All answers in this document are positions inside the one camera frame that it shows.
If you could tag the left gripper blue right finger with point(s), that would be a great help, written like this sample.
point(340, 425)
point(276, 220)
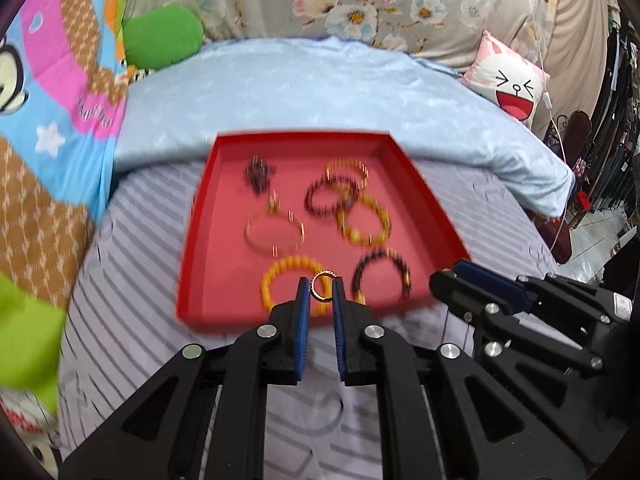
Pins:
point(338, 310)

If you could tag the dark red chair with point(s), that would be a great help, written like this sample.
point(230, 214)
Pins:
point(570, 147)

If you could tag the pink cartoon face cushion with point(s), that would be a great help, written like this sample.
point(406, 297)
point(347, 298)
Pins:
point(502, 76)

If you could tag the light blue quilt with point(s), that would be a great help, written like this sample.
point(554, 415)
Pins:
point(329, 84)

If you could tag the cartoon monkey colourful blanket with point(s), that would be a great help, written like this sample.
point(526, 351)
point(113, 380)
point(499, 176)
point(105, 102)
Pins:
point(64, 82)

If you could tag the gold woven cuff bangle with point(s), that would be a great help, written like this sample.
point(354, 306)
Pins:
point(338, 165)

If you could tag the green plush pillow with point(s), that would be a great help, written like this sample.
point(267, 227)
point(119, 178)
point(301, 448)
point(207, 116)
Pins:
point(162, 37)

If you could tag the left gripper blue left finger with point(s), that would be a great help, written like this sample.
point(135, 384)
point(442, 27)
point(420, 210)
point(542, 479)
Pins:
point(302, 309)

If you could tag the red cardboard tray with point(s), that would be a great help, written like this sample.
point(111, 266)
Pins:
point(221, 279)

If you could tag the thin gold bangle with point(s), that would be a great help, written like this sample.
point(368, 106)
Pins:
point(275, 233)

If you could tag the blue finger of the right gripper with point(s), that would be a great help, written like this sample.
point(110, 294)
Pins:
point(463, 299)
point(511, 292)

